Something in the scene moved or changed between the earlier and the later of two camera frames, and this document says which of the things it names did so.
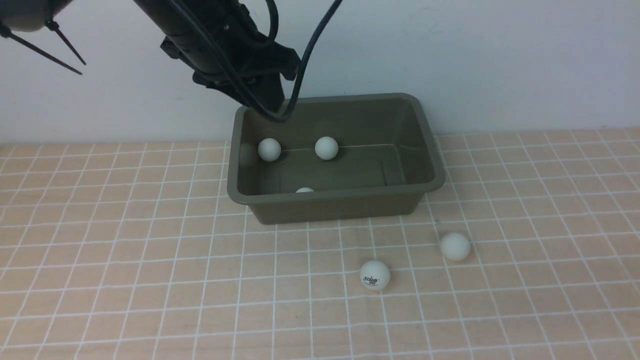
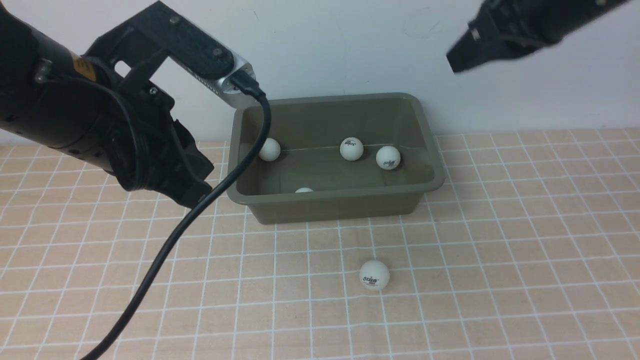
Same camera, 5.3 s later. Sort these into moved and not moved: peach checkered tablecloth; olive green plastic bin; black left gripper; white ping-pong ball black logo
Moved: black left gripper
Not moved: white ping-pong ball black logo; peach checkered tablecloth; olive green plastic bin
